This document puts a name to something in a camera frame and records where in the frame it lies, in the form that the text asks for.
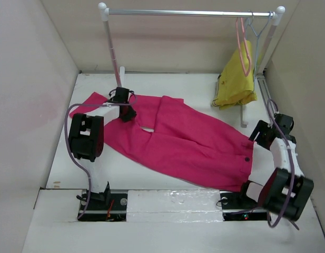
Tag pink trousers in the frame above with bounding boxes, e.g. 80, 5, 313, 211
68, 91, 255, 193

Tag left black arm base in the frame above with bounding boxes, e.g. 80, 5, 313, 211
76, 183, 129, 222

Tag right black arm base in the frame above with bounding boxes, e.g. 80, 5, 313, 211
216, 180, 272, 221

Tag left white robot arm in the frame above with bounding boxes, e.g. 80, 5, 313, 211
64, 87, 136, 209

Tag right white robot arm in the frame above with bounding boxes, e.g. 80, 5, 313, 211
237, 113, 314, 228

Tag pink plastic hanger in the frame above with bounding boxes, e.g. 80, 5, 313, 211
235, 17, 252, 76

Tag light blue plastic hanger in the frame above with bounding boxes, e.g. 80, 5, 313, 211
244, 10, 277, 86

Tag yellow garment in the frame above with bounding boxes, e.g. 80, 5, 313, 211
212, 41, 258, 110

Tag white and silver clothes rack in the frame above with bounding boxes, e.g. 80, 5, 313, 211
97, 2, 286, 129

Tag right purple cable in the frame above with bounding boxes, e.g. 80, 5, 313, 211
266, 99, 300, 230

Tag purple cable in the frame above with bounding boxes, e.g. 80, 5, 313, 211
64, 91, 138, 219
266, 99, 300, 230

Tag aluminium rail right side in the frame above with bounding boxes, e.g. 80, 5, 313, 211
255, 74, 271, 121

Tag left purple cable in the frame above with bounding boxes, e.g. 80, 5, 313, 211
64, 91, 138, 219

